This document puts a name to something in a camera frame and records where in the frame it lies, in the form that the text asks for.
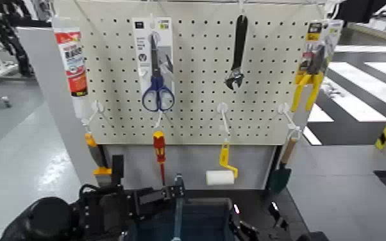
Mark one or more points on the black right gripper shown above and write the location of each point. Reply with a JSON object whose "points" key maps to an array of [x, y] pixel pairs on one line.
{"points": [[314, 237]]}

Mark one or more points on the dark blue plastic crate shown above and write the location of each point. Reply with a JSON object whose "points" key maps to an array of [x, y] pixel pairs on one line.
{"points": [[199, 222]]}

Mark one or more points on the white pegboard hook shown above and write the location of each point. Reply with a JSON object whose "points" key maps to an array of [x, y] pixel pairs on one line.
{"points": [[97, 106], [284, 108], [159, 119], [222, 107], [241, 6]]}

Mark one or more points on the beige metal pegboard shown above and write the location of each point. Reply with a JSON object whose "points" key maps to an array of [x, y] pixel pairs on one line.
{"points": [[198, 64]]}

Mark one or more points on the red yellow screwdriver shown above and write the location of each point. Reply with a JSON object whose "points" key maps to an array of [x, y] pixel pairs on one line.
{"points": [[159, 144]]}

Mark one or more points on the white hanging loop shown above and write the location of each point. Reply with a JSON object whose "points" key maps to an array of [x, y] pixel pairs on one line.
{"points": [[294, 131]]}

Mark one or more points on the grey side panel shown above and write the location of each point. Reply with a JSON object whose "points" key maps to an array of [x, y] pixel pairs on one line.
{"points": [[51, 101]]}

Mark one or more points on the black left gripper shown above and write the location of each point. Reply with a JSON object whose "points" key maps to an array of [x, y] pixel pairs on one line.
{"points": [[105, 212]]}

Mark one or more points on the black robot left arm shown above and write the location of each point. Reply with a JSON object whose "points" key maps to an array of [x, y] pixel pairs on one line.
{"points": [[41, 218]]}

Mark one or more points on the white sealant tube red label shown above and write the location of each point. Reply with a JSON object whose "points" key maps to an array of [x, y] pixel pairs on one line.
{"points": [[73, 60]]}

